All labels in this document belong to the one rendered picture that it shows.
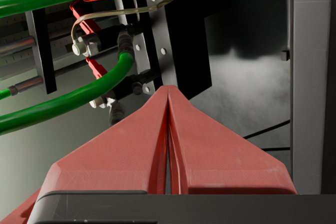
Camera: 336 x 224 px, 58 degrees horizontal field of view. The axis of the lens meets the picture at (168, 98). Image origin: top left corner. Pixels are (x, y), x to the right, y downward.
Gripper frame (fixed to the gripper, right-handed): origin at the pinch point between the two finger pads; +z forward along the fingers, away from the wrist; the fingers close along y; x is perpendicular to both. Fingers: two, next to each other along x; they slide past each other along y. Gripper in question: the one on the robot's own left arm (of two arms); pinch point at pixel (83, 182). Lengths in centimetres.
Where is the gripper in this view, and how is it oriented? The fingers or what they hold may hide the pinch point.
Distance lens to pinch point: 28.9
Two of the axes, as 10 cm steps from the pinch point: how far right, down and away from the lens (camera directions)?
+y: 1.7, 7.1, 6.8
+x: 9.9, -1.1, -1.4
